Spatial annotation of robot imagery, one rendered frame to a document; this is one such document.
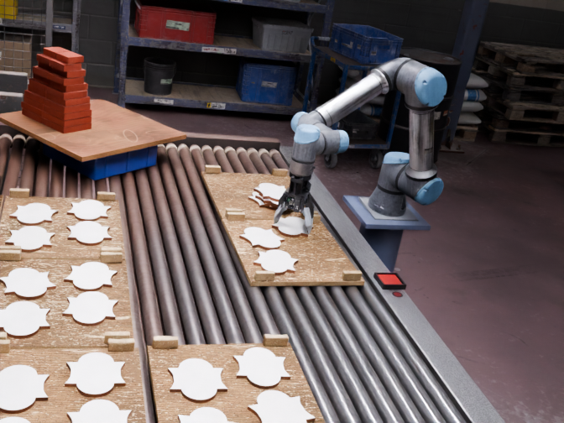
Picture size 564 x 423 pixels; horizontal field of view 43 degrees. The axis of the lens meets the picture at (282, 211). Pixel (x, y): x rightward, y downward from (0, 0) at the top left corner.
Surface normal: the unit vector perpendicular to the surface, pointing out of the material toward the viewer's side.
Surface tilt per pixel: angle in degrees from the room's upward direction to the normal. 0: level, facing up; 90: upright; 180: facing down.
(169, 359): 0
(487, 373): 0
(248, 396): 0
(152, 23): 90
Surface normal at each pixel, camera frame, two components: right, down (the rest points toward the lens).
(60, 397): 0.15, -0.91
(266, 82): 0.18, 0.42
